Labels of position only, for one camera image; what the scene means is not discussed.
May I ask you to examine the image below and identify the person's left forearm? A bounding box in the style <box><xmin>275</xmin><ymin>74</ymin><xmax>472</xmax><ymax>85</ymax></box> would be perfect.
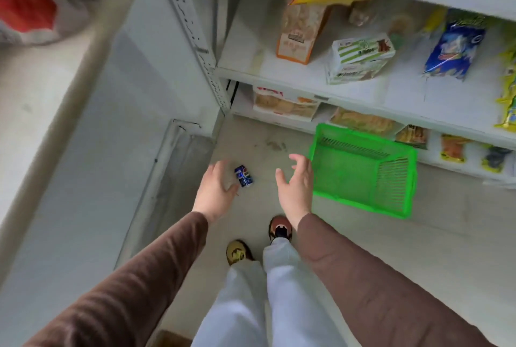
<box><xmin>22</xmin><ymin>212</ymin><xmax>209</xmax><ymax>347</ymax></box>

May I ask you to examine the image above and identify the person's right leg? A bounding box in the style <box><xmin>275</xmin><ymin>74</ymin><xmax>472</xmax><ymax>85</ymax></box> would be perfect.
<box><xmin>262</xmin><ymin>237</ymin><xmax>349</xmax><ymax>347</ymax></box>

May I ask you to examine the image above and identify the green white snack box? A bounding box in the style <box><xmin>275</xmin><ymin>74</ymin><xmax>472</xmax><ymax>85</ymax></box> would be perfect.
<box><xmin>325</xmin><ymin>33</ymin><xmax>397</xmax><ymax>85</ymax></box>

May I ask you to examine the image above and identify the dark snack packet yellow label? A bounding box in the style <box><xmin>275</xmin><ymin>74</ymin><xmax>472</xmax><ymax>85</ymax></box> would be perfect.
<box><xmin>482</xmin><ymin>146</ymin><xmax>513</xmax><ymax>174</ymax></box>

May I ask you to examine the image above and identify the person's left hand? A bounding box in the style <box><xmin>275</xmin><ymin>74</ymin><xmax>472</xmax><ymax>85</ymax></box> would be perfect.
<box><xmin>192</xmin><ymin>160</ymin><xmax>239</xmax><ymax>226</ymax></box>

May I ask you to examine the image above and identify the green plastic basket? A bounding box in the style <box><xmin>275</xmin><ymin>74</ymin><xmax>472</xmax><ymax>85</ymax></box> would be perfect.
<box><xmin>308</xmin><ymin>123</ymin><xmax>419</xmax><ymax>220</ymax></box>

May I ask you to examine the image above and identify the small yellow snack packet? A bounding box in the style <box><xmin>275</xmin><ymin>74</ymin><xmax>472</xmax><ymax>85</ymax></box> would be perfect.
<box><xmin>422</xmin><ymin>6</ymin><xmax>448</xmax><ymax>35</ymax></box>

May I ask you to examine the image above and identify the red white plastic bag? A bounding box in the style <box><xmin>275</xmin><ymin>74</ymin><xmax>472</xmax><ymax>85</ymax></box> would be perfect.
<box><xmin>0</xmin><ymin>0</ymin><xmax>91</xmax><ymax>45</ymax></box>

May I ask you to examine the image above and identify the person's left leg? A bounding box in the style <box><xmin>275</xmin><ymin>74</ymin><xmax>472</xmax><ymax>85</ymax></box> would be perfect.
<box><xmin>191</xmin><ymin>260</ymin><xmax>269</xmax><ymax>347</ymax></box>

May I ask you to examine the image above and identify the large fish crisp bag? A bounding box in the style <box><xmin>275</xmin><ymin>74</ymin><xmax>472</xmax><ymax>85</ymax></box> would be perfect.
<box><xmin>253</xmin><ymin>85</ymin><xmax>321</xmax><ymax>122</ymax></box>
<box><xmin>329</xmin><ymin>107</ymin><xmax>404</xmax><ymax>137</ymax></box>

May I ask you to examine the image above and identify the yellow rice cracker packet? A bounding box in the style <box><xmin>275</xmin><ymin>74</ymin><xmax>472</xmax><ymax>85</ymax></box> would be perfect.
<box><xmin>395</xmin><ymin>124</ymin><xmax>430</xmax><ymax>151</ymax></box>

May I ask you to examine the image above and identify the person's right hand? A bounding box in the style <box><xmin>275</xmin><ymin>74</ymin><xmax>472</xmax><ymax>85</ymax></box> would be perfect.
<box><xmin>275</xmin><ymin>153</ymin><xmax>314</xmax><ymax>232</ymax></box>

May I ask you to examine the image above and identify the orange snack packet yellow label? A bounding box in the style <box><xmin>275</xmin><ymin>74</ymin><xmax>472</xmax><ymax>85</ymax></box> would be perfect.
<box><xmin>440</xmin><ymin>134</ymin><xmax>471</xmax><ymax>164</ymax></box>

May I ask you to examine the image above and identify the person's right forearm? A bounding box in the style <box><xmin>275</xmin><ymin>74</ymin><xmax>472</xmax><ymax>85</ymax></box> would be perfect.
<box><xmin>297</xmin><ymin>213</ymin><xmax>499</xmax><ymax>347</ymax></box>

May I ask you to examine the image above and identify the blue snack bag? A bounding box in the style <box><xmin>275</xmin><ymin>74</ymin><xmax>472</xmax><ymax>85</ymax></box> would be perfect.
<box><xmin>423</xmin><ymin>12</ymin><xmax>488</xmax><ymax>82</ymax></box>

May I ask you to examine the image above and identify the clear pastry bag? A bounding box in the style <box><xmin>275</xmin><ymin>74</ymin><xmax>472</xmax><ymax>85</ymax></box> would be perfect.
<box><xmin>378</xmin><ymin>12</ymin><xmax>424</xmax><ymax>52</ymax></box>

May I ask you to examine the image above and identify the yellow left shoe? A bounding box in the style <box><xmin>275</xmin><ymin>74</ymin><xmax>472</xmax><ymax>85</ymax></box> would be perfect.
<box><xmin>225</xmin><ymin>239</ymin><xmax>255</xmax><ymax>267</ymax></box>

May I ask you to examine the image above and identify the person's leg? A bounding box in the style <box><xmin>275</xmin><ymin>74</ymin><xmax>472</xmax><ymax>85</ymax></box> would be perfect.
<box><xmin>191</xmin><ymin>260</ymin><xmax>269</xmax><ymax>347</ymax></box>
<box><xmin>262</xmin><ymin>237</ymin><xmax>349</xmax><ymax>347</ymax></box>

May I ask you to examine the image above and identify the brown cardboard box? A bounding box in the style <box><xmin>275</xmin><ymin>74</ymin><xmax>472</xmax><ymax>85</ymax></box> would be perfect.
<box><xmin>153</xmin><ymin>329</ymin><xmax>194</xmax><ymax>347</ymax></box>

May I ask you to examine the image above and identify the red right shoe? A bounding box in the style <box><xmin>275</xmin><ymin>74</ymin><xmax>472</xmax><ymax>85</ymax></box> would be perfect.
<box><xmin>268</xmin><ymin>215</ymin><xmax>293</xmax><ymax>243</ymax></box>

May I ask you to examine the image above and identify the Pepsi can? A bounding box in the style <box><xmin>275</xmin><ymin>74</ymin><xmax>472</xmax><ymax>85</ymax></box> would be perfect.
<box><xmin>234</xmin><ymin>164</ymin><xmax>255</xmax><ymax>189</ymax></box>

